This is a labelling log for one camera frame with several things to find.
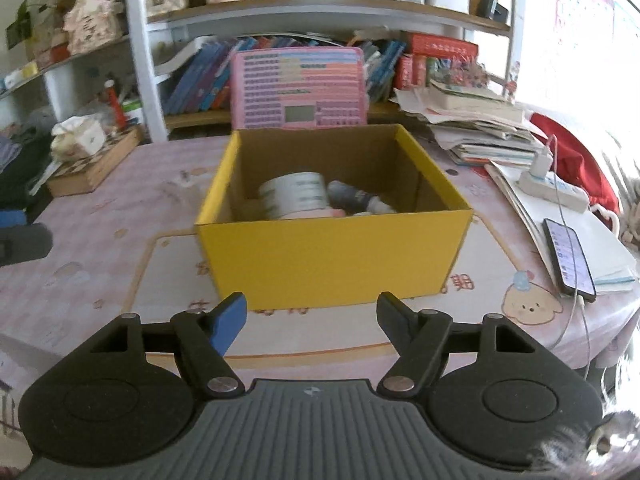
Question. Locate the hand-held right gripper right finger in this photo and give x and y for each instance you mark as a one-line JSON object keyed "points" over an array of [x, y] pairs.
{"points": [[395, 320]]}

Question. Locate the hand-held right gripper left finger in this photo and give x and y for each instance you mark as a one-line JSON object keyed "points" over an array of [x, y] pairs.
{"points": [[227, 325]]}

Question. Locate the yellow cardboard box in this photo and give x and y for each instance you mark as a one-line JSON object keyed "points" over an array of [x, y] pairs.
{"points": [[325, 260]]}

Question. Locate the grey small bottle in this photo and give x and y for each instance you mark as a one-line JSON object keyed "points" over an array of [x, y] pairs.
{"points": [[350, 195]]}

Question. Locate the white tape roll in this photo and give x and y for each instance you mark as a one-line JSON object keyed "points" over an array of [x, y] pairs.
{"points": [[295, 195]]}

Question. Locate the dark cloth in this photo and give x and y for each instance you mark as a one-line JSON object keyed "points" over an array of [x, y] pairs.
{"points": [[22, 170]]}

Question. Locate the wooden box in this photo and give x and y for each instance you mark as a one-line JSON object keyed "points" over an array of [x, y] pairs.
{"points": [[95, 170]]}

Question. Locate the white tissue pack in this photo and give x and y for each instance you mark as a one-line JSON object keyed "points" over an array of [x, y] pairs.
{"points": [[80, 137]]}

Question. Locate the red bottle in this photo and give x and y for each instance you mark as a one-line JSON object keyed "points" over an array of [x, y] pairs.
{"points": [[114, 105]]}

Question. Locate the green and white box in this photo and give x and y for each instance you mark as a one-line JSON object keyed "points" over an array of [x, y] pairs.
{"points": [[134, 114]]}

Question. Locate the black smartphone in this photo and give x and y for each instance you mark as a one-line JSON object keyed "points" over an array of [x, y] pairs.
{"points": [[570, 260]]}

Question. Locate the white power strip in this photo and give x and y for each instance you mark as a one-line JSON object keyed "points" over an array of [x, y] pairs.
{"points": [[555, 191]]}

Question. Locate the white charger plug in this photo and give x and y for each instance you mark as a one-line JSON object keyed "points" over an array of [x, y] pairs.
{"points": [[541, 165]]}

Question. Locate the stack of books and papers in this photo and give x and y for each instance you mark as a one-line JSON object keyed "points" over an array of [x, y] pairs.
{"points": [[475, 120]]}

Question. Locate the white paper stack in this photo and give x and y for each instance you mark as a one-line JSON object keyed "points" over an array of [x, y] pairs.
{"points": [[605, 245]]}

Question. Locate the green plant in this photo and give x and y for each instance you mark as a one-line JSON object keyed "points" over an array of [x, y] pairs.
{"points": [[30, 15]]}

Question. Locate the floral fabric bag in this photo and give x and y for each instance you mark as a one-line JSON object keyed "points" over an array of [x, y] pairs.
{"points": [[92, 22]]}

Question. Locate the red cloth bag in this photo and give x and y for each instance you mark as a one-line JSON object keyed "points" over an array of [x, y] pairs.
{"points": [[570, 155]]}

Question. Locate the row of blue books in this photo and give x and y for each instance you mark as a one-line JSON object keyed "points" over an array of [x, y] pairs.
{"points": [[200, 80]]}

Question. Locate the fuzzy grey clothing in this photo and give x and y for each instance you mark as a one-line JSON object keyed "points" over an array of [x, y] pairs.
{"points": [[615, 430]]}

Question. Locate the row of slanted thin books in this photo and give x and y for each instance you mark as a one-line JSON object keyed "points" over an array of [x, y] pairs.
{"points": [[382, 70]]}

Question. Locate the pink learning tablet toy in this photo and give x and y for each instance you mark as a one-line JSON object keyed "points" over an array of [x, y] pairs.
{"points": [[300, 85]]}

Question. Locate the red boxed book set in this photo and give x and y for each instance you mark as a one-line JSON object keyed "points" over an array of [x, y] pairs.
{"points": [[435, 55]]}

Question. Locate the white bookshelf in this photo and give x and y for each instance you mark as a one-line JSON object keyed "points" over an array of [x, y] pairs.
{"points": [[325, 10]]}

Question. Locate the small black box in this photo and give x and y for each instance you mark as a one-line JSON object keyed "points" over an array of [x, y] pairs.
{"points": [[492, 7]]}

